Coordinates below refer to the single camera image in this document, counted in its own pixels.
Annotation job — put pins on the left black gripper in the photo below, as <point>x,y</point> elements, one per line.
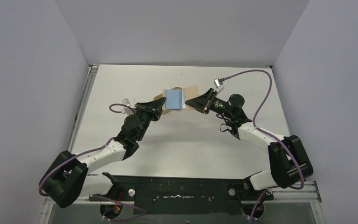
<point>155,107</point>

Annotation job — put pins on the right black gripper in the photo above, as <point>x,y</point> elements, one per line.
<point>209,101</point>

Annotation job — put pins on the beige leather card holder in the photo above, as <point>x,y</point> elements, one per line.
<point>190,92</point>

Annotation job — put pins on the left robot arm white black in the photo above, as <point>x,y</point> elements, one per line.
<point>68,177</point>

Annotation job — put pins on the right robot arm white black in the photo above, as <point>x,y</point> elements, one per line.
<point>288,160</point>

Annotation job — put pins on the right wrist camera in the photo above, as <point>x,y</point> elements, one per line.
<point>219,84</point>

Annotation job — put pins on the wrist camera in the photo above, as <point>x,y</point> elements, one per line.
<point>219,84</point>
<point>126,102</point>

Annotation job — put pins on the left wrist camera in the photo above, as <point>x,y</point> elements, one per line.
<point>126,102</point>

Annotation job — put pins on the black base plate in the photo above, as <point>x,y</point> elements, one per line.
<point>165,195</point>

